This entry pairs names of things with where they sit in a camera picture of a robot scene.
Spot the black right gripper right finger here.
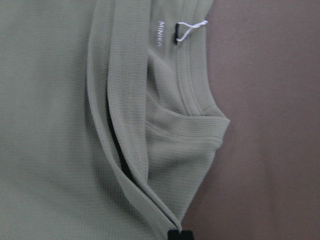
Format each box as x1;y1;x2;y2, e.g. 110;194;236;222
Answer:
181;230;194;240

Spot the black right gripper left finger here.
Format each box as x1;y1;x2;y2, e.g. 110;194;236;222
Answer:
167;229;181;240

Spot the olive green long-sleeve shirt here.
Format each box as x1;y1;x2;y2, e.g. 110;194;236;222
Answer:
0;0;230;240

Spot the white neck tag string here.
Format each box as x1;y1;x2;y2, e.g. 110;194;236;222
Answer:
175;18;209;43

